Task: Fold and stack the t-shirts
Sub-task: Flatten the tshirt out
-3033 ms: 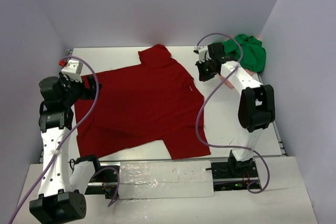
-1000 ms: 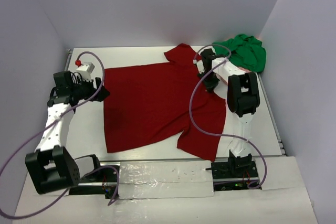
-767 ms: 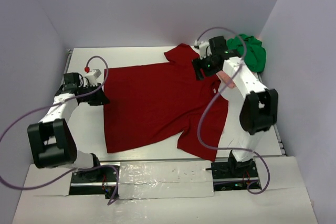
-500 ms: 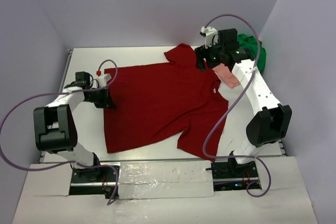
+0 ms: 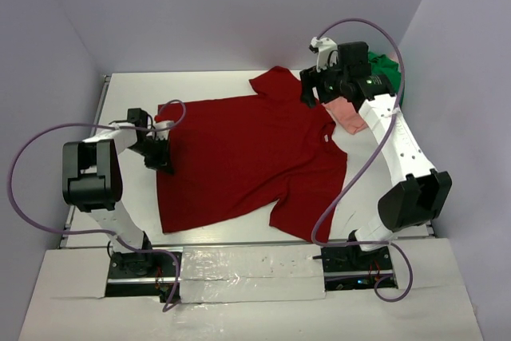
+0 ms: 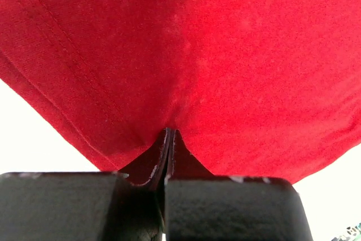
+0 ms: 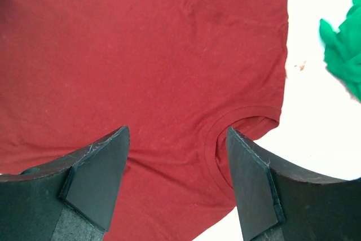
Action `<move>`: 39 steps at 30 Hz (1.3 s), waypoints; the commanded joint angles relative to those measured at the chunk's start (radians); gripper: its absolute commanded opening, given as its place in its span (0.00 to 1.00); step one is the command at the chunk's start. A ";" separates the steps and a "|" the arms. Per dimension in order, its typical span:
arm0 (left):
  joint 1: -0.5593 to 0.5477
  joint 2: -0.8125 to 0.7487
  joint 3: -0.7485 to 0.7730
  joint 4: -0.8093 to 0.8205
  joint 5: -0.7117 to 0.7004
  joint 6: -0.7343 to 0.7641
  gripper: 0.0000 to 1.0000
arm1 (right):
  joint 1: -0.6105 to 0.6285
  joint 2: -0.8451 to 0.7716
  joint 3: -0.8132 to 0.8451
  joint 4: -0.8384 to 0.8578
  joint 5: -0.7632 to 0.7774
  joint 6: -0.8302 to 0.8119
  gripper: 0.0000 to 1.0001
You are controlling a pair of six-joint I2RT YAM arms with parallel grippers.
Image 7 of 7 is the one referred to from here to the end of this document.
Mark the green t-shirt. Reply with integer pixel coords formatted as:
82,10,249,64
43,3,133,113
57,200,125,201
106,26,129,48
319,0,360,100

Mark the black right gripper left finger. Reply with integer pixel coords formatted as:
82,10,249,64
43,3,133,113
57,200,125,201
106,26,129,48
1,126,130,241

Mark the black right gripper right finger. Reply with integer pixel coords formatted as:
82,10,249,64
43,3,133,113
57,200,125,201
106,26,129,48
226,128,360,241

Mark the red t-shirt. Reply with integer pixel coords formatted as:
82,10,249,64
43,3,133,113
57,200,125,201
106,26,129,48
1,0,288,240

